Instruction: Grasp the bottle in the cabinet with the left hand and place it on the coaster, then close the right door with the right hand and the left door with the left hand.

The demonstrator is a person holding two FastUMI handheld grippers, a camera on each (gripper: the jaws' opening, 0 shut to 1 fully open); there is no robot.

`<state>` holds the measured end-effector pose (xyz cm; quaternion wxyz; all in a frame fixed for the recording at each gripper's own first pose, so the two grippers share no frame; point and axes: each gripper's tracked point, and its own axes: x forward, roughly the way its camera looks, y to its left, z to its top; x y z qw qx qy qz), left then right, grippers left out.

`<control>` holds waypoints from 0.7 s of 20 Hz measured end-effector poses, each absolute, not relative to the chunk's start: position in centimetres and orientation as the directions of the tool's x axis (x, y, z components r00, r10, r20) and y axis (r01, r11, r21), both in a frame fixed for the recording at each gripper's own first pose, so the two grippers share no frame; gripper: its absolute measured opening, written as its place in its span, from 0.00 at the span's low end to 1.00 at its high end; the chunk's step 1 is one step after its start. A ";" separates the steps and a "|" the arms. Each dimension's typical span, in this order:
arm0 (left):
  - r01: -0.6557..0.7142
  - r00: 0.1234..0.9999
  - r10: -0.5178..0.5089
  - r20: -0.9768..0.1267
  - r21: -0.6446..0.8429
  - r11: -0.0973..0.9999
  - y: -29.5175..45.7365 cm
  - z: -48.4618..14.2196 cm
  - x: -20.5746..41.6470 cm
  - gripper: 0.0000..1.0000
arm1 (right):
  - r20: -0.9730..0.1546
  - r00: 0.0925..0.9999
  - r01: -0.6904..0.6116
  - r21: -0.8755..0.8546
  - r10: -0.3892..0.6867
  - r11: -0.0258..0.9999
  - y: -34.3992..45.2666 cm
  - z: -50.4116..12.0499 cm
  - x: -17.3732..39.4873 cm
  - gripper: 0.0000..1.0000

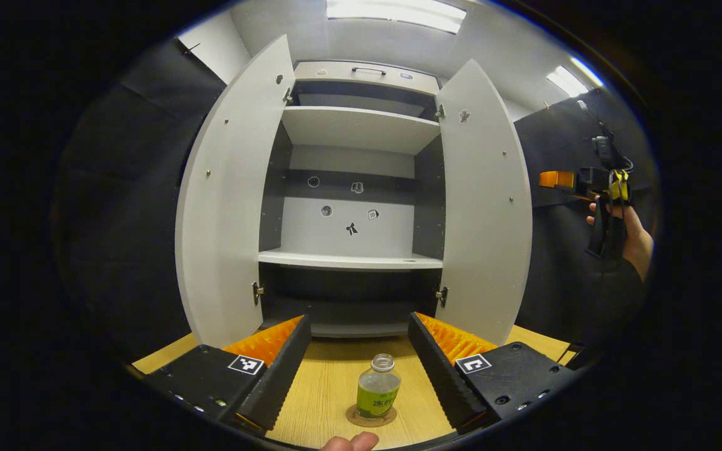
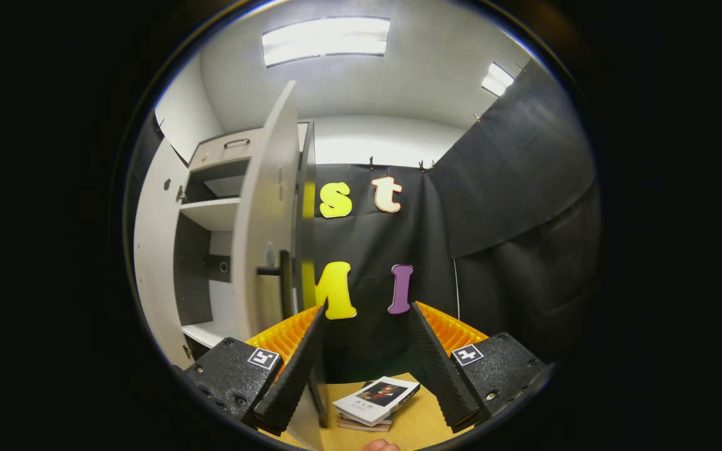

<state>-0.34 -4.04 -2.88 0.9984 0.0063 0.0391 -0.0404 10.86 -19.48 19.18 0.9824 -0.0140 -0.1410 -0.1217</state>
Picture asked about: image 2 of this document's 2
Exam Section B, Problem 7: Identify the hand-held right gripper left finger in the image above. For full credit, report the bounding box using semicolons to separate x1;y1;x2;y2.
184;304;329;437

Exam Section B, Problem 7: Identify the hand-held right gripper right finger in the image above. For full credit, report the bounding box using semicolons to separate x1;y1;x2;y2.
408;301;556;434

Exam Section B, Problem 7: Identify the white cabinet door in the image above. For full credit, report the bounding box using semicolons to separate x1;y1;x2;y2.
231;80;332;451
133;135;191;369

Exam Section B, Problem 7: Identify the white cabinet shelf board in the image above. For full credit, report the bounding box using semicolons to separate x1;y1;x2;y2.
181;321;239;350
179;197;241;232

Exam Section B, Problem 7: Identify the white cabinet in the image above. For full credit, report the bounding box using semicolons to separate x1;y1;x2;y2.
173;122;315;361

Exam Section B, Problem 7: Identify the white cabinet drawer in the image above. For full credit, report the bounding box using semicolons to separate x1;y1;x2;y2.
189;128;268;171

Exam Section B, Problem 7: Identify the white book portrait cover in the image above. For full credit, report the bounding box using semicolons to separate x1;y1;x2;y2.
333;376;421;428

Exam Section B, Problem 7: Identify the thin brown book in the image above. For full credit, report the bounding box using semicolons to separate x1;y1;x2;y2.
337;413;394;433

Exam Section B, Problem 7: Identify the black backdrop cloth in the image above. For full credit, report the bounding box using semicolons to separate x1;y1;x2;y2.
308;160;462;383
430;56;603;364

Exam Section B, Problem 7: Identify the small ceiling light panel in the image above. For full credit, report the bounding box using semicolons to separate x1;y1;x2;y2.
481;61;516;97

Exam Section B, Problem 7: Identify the large ceiling light panel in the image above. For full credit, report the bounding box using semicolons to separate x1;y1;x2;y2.
262;16;392;68

